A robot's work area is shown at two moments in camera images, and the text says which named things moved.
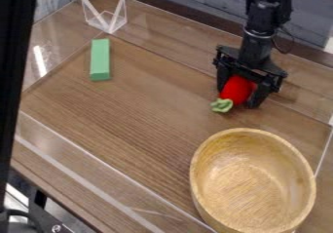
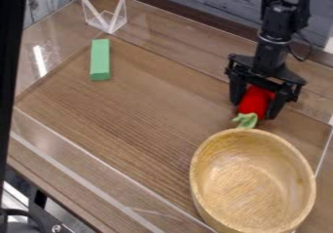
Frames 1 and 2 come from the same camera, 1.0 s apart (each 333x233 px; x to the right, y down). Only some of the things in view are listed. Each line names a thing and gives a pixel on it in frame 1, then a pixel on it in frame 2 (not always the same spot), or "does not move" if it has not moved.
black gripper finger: x=223 y=73 -> x=237 y=83
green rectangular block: x=100 y=59 does not move
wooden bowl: x=250 y=182 does not move
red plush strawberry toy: x=235 y=91 -> x=253 y=106
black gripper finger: x=266 y=86 -> x=277 y=103
